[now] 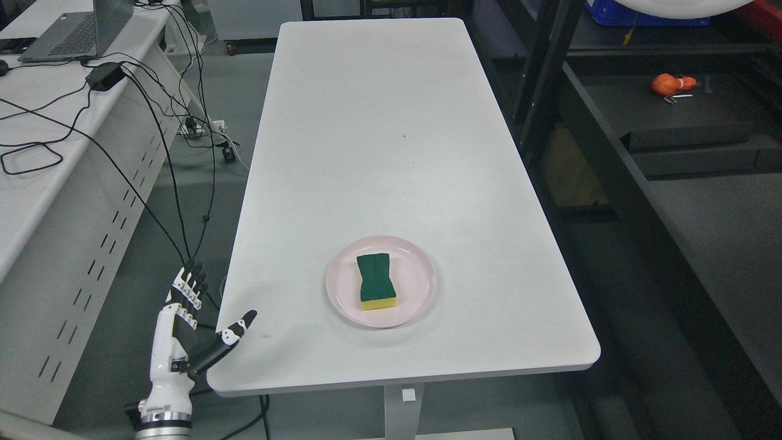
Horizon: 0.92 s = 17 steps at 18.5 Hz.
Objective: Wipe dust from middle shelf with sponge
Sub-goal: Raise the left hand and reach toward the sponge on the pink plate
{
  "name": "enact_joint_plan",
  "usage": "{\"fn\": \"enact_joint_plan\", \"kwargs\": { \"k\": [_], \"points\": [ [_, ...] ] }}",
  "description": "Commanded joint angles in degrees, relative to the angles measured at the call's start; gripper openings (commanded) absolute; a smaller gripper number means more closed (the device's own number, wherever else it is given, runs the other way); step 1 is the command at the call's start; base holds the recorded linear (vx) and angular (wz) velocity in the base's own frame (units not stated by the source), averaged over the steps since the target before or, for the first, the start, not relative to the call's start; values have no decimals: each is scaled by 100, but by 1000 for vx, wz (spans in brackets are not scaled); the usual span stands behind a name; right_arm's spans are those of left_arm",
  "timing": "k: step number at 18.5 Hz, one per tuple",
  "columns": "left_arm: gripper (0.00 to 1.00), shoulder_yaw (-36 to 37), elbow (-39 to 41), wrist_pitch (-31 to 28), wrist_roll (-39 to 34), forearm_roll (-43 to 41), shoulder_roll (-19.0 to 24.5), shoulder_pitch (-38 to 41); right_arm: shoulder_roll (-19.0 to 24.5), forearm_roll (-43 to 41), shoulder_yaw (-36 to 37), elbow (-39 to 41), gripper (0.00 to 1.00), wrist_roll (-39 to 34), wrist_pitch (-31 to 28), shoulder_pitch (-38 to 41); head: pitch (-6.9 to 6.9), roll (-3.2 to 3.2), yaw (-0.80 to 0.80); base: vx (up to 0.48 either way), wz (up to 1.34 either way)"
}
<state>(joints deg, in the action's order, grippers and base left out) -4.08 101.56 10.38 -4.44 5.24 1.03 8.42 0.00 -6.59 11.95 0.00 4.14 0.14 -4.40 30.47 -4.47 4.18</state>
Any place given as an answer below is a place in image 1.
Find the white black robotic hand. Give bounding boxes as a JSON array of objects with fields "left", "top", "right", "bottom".
[{"left": 139, "top": 259, "right": 257, "bottom": 424}]

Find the green yellow sponge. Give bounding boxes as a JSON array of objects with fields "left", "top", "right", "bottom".
[{"left": 356, "top": 253, "right": 397, "bottom": 311}]

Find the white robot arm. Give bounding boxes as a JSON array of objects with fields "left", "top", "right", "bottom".
[{"left": 123, "top": 400, "right": 192, "bottom": 439}]

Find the orange toy on shelf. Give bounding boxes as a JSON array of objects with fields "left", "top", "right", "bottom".
[{"left": 651, "top": 73, "right": 698, "bottom": 97}]

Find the white perforated desk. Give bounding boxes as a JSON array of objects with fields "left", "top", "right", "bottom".
[{"left": 1, "top": 1, "right": 197, "bottom": 425}]

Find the white power strip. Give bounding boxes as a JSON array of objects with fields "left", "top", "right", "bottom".
[{"left": 178, "top": 118, "right": 227, "bottom": 140}]

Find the white table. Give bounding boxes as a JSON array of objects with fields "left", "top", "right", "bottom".
[{"left": 206, "top": 18, "right": 602, "bottom": 440}]

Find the pink round plate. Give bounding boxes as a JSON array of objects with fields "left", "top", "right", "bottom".
[{"left": 325, "top": 236, "right": 436, "bottom": 329}]

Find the black power adapter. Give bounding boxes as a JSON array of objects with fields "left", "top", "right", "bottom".
[{"left": 86, "top": 62, "right": 126, "bottom": 92}]

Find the grey laptop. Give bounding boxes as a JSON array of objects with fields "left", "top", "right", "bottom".
[{"left": 18, "top": 1, "right": 134, "bottom": 62}]

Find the blue plastic crate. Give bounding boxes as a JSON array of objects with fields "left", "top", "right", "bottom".
[{"left": 584, "top": 1, "right": 711, "bottom": 27}]

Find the black cable on desk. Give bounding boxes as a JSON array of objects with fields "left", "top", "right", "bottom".
[{"left": 0, "top": 98, "right": 92, "bottom": 177}]

